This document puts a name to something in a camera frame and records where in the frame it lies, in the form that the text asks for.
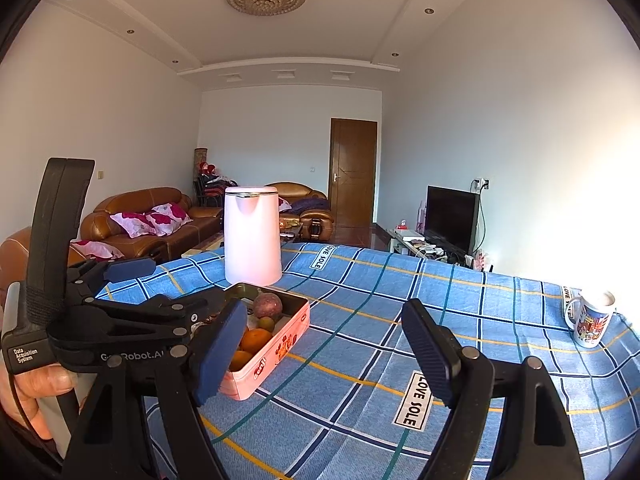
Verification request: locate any pink floral pillow left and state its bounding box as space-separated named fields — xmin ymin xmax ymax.
xmin=75 ymin=211 xmax=181 ymax=262

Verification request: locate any brown leather sofa left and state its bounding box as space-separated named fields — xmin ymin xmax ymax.
xmin=0 ymin=186 xmax=224 ymax=306

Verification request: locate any pink tin box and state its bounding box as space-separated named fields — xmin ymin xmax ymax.
xmin=188 ymin=283 xmax=310 ymax=405

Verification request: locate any brown wooden door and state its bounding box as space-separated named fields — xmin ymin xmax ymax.
xmin=329 ymin=118 xmax=378 ymax=228

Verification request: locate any black television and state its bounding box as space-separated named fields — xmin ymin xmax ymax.
xmin=424 ymin=185 xmax=480 ymax=255

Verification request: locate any television power cable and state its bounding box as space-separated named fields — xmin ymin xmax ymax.
xmin=470 ymin=176 xmax=490 ymax=256

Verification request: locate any orange fruit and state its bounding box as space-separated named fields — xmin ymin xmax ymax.
xmin=229 ymin=350 xmax=253 ymax=373
xmin=239 ymin=327 xmax=272 ymax=356

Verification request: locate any blue plaid tablecloth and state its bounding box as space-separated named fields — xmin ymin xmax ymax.
xmin=94 ymin=242 xmax=640 ymax=480

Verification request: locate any purple round turnip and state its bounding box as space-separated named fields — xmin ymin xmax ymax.
xmin=252 ymin=292 xmax=283 ymax=318

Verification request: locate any brown leather armchair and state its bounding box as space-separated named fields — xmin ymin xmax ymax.
xmin=270 ymin=181 xmax=334 ymax=243

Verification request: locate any person's left hand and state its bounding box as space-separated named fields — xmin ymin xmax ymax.
xmin=1 ymin=362 xmax=77 ymax=440

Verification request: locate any brown round fruit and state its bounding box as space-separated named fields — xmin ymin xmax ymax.
xmin=257 ymin=316 xmax=276 ymax=333

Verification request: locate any low tv stand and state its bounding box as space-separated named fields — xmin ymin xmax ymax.
xmin=387 ymin=229 xmax=495 ymax=272

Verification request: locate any cartoon printed white mug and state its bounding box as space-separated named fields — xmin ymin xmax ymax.
xmin=565 ymin=288 xmax=615 ymax=349

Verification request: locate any pink electric kettle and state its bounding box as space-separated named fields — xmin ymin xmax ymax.
xmin=224 ymin=186 xmax=282 ymax=286

